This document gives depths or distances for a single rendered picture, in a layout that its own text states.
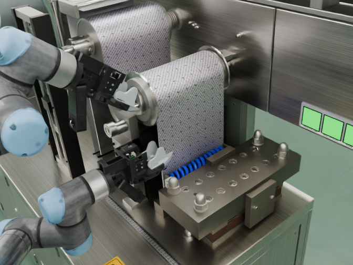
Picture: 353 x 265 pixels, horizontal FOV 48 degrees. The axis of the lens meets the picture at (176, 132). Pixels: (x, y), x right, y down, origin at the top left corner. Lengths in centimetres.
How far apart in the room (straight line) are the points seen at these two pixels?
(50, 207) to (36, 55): 33
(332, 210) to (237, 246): 155
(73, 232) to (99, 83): 35
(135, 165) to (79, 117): 19
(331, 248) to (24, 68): 194
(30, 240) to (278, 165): 67
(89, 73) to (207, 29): 49
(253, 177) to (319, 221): 144
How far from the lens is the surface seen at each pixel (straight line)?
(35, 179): 143
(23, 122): 68
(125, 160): 97
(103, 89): 89
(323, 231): 245
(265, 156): 118
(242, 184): 107
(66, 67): 83
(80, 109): 90
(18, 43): 79
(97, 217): 121
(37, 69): 81
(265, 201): 111
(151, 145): 105
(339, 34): 97
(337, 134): 104
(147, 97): 97
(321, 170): 288
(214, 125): 116
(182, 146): 110
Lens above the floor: 172
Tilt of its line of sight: 32 degrees down
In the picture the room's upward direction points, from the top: 4 degrees counter-clockwise
